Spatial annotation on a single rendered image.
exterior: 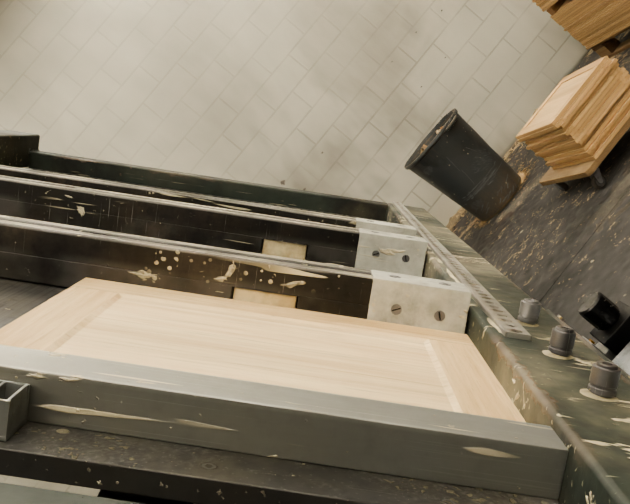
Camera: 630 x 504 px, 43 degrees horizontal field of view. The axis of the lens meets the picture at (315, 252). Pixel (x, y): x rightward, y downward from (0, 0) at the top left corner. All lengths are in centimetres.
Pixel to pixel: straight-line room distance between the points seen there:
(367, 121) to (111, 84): 195
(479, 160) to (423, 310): 431
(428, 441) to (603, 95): 357
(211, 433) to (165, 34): 584
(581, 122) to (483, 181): 139
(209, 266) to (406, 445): 48
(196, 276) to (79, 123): 533
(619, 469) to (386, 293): 49
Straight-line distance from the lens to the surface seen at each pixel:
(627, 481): 58
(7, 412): 61
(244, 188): 246
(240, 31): 637
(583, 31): 601
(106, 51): 639
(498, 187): 534
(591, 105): 408
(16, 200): 156
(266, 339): 87
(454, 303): 103
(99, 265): 105
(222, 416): 61
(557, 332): 87
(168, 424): 62
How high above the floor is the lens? 119
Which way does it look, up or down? 5 degrees down
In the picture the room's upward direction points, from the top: 51 degrees counter-clockwise
